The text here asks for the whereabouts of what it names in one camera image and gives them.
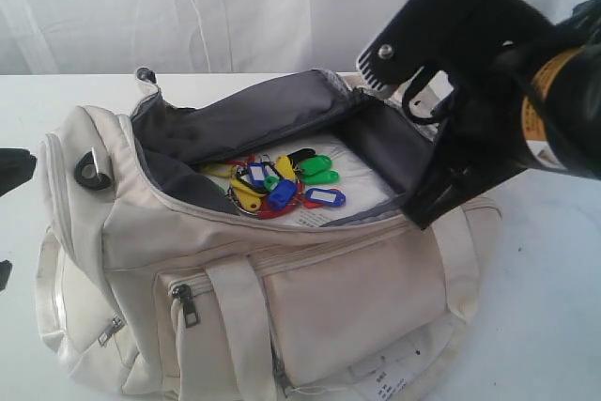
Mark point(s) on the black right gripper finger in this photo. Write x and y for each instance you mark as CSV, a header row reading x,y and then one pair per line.
x,y
436,185

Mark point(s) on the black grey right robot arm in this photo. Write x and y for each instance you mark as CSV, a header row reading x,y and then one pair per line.
x,y
571,82

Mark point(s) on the cream duffel bag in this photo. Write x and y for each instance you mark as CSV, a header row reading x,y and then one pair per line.
x,y
150,283

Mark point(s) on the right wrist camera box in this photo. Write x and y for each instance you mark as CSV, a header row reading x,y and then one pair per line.
x,y
460,37

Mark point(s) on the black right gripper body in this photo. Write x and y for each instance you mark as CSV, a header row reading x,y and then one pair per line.
x,y
494,127

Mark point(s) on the white paper tag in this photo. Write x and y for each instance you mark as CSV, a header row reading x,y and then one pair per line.
x,y
411,376

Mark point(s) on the clear plastic packet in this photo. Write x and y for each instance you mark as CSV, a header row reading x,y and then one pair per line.
x,y
369,197

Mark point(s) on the colourful key tag bunch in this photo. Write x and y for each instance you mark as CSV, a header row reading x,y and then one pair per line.
x,y
267,188

